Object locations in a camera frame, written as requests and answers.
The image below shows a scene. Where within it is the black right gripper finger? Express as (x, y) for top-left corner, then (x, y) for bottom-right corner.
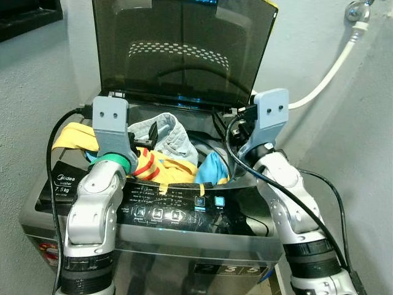
(212, 108), (232, 140)

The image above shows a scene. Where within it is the silver top-load washing machine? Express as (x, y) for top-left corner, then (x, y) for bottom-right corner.
(18, 92), (295, 295)

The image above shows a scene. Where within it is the pale grey-blue garment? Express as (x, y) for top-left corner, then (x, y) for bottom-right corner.
(129, 112), (200, 163)

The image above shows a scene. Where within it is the bright blue garment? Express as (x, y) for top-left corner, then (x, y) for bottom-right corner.
(196, 151), (231, 185)

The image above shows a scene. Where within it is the tinted washer lid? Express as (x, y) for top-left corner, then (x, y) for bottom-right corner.
(92, 0), (278, 111)

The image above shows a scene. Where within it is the black numbered washer label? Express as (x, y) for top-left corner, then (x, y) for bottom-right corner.
(193, 263), (269, 277)

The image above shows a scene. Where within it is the red round washer sticker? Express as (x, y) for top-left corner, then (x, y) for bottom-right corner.
(38, 241), (61, 266)

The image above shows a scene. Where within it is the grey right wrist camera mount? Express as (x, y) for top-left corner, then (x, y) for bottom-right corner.
(236, 88), (290, 157)

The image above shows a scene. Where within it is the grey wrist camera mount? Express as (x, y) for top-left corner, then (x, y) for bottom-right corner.
(236, 88), (290, 157)
(92, 95), (139, 162)

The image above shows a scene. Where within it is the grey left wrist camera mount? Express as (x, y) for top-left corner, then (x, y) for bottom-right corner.
(92, 95), (139, 162)

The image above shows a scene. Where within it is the white water hose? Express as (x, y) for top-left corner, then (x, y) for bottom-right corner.
(287, 22), (369, 110)

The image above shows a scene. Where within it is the chrome wall tap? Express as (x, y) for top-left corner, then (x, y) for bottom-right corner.
(345, 0), (375, 24)

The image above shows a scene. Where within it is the dark window frame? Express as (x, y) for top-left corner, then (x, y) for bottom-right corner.
(0, 0), (64, 42)

